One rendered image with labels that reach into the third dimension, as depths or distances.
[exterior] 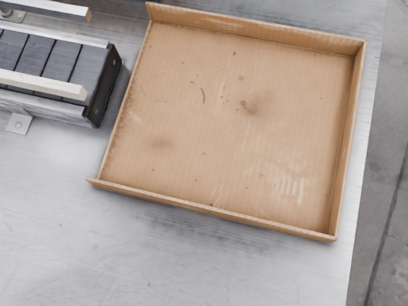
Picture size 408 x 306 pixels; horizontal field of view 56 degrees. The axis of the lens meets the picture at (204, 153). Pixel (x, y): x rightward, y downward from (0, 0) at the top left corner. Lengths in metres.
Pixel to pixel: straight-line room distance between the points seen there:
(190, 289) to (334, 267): 0.17
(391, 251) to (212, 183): 1.00
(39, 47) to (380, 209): 1.16
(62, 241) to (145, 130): 0.18
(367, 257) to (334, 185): 0.89
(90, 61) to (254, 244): 0.31
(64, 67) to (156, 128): 0.14
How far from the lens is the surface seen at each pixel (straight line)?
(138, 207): 0.50
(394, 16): 1.75
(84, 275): 0.51
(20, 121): 0.59
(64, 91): 0.48
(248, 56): 0.56
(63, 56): 0.55
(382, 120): 1.52
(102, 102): 0.54
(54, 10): 0.48
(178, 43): 0.57
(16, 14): 0.68
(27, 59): 0.57
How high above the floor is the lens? 1.31
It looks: 72 degrees down
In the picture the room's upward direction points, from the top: 11 degrees counter-clockwise
